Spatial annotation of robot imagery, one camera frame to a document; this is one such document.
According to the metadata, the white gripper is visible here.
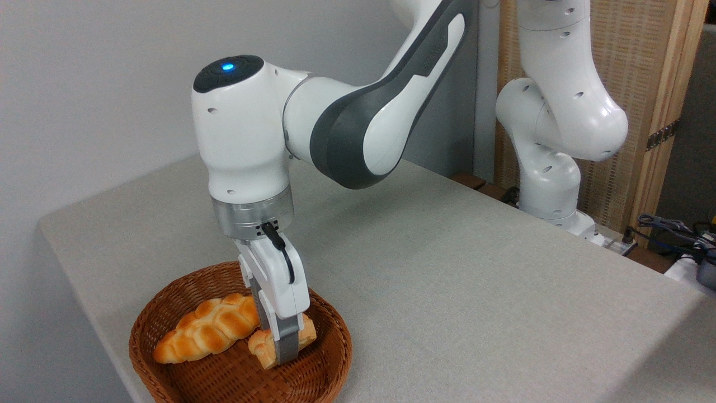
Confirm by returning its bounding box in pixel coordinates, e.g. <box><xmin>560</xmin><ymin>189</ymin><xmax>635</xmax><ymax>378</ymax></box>
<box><xmin>234</xmin><ymin>232</ymin><xmax>311</xmax><ymax>368</ymax></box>

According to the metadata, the round knotted bread roll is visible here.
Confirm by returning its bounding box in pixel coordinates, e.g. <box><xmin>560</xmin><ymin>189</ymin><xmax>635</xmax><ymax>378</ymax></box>
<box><xmin>248</xmin><ymin>314</ymin><xmax>318</xmax><ymax>371</ymax></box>

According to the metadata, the long braided bread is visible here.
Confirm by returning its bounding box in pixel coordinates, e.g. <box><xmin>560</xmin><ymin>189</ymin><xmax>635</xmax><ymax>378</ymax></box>
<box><xmin>153</xmin><ymin>293</ymin><xmax>262</xmax><ymax>365</ymax></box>

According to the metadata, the brown wicker basket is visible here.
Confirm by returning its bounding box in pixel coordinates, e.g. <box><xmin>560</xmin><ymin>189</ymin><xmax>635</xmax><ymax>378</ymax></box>
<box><xmin>129</xmin><ymin>261</ymin><xmax>353</xmax><ymax>403</ymax></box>

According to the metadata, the grey tablecloth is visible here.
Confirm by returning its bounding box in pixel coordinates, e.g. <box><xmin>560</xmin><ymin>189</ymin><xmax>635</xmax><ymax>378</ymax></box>
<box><xmin>38</xmin><ymin>154</ymin><xmax>716</xmax><ymax>403</ymax></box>

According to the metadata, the brown wooden bench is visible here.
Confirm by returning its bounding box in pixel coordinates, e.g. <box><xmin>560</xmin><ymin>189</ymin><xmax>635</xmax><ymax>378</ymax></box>
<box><xmin>450</xmin><ymin>173</ymin><xmax>520</xmax><ymax>209</ymax></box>

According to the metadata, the dark metal screen hinge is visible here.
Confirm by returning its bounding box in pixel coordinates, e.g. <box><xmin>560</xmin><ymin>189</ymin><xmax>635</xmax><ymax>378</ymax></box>
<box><xmin>646</xmin><ymin>119</ymin><xmax>680</xmax><ymax>152</ymax></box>

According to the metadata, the blue-grey box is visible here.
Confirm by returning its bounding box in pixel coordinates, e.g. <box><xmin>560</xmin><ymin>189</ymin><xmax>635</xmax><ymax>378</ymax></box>
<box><xmin>696</xmin><ymin>259</ymin><xmax>716</xmax><ymax>291</ymax></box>

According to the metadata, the wooden woven folding screen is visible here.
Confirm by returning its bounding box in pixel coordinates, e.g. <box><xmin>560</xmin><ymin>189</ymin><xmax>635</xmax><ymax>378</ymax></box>
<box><xmin>495</xmin><ymin>0</ymin><xmax>711</xmax><ymax>247</ymax></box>

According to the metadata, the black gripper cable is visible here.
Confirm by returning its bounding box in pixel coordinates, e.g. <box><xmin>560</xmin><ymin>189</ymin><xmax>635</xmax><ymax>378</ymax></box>
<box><xmin>260</xmin><ymin>222</ymin><xmax>296</xmax><ymax>285</ymax></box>

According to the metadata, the blue and black cable bundle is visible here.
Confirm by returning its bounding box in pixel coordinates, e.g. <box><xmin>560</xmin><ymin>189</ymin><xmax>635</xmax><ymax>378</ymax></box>
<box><xmin>625</xmin><ymin>213</ymin><xmax>716</xmax><ymax>265</ymax></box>

